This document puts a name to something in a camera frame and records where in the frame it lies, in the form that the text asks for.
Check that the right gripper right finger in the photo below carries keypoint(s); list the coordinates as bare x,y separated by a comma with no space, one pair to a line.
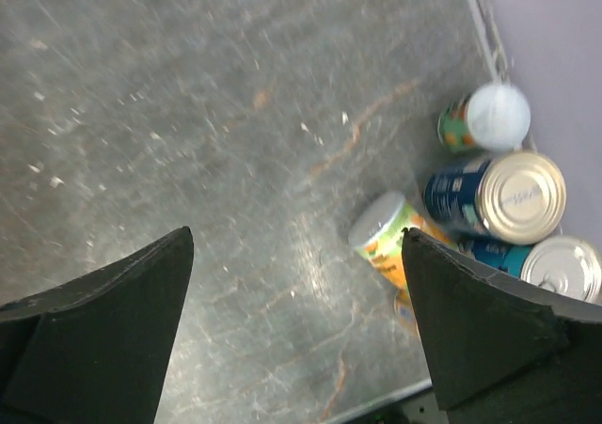
498,349

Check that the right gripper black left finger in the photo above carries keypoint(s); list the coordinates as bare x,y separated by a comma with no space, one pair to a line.
96,349

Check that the teal blue pull-tab can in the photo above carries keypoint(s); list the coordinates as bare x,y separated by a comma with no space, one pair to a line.
562,264

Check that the silver top tin can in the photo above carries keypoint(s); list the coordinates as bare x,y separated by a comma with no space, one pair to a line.
517,197

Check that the green label can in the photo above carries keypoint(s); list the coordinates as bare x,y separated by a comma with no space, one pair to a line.
377,235

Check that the orange can white lid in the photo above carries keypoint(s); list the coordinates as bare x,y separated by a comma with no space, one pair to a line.
405,311

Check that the clear lid can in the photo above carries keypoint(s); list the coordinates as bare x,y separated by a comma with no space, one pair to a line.
494,117

